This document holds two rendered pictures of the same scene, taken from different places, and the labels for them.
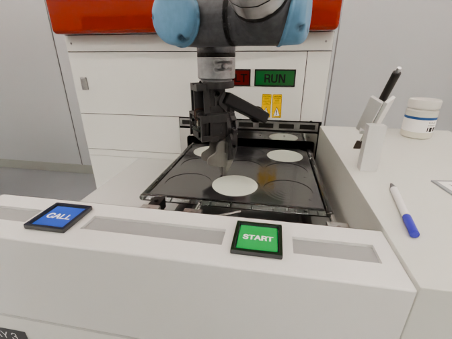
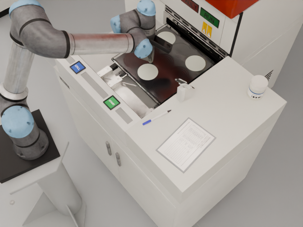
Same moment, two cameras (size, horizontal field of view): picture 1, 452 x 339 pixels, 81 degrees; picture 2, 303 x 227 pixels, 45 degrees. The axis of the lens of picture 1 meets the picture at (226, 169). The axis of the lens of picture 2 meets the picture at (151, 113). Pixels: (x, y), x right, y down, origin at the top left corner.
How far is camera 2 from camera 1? 139 cm
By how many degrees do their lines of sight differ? 45
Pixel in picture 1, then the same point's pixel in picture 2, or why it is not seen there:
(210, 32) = not seen: hidden behind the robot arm
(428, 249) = (140, 128)
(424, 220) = (155, 124)
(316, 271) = (113, 116)
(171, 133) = (161, 9)
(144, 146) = not seen: hidden behind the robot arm
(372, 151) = (179, 95)
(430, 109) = (254, 88)
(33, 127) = not seen: outside the picture
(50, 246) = (72, 76)
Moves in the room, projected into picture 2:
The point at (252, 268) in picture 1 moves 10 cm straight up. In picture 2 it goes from (103, 108) to (100, 95)
